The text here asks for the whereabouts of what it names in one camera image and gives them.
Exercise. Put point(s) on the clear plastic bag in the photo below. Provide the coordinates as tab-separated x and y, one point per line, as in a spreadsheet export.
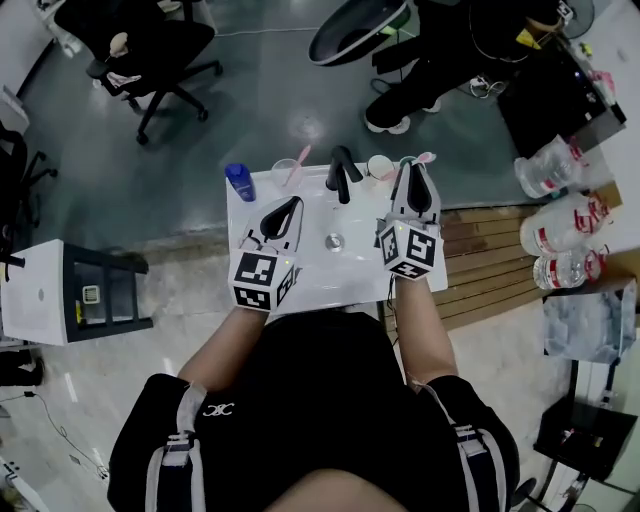
585	325

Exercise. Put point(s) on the white side table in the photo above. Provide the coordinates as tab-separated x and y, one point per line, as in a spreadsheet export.
35	295

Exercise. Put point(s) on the white power strip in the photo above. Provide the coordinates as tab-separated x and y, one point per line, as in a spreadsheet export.
480	82

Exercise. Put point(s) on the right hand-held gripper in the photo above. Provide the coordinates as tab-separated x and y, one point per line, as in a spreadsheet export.
420	250

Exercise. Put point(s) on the yellow brush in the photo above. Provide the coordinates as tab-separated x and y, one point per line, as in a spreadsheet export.
78	311

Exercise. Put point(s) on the white cup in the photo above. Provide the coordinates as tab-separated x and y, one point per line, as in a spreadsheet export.
377	165

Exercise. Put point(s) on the large clear water jug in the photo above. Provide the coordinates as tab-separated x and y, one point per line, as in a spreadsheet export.
565	270
560	230
545	170

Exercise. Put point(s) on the blue bottle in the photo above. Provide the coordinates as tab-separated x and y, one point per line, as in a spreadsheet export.
241	184

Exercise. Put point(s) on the yellow tray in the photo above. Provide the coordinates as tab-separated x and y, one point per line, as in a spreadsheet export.
527	39

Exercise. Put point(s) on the black case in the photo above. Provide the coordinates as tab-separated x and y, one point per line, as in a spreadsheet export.
550	100

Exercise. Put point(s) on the small white square device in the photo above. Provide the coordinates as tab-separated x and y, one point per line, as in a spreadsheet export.
91	295

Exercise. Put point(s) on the black storage box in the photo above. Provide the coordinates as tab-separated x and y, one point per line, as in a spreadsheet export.
585	440

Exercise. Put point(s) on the pink toothbrush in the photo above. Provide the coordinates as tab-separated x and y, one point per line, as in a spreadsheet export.
390	175
300	160

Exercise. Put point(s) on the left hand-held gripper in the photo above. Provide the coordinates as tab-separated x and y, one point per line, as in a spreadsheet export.
255	272

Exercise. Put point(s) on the green cup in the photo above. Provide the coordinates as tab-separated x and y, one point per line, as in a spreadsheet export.
406	160

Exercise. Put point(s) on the black office chair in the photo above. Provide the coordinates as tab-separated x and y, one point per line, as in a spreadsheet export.
165	45
15	165

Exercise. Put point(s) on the wooden slatted pallet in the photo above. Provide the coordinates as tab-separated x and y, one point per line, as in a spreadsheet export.
480	280

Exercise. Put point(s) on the clear glass cup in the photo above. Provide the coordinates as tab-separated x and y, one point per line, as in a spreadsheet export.
280	172

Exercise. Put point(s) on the person's right forearm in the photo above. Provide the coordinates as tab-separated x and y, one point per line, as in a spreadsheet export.
425	335

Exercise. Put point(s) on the person's face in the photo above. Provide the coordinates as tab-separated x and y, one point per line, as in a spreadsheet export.
335	495

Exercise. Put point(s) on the white washbasin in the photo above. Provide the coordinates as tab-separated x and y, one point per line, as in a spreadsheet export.
330	280

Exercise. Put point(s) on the person's left forearm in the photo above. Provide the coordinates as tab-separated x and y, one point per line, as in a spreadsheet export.
225	345

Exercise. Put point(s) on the person's black shirt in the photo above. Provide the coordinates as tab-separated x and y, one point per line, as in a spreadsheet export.
310	400

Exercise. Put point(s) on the black faucet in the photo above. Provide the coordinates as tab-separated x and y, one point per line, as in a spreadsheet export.
342	185
12	260

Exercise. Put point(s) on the pink white cloth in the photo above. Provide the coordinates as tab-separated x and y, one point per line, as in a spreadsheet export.
122	78

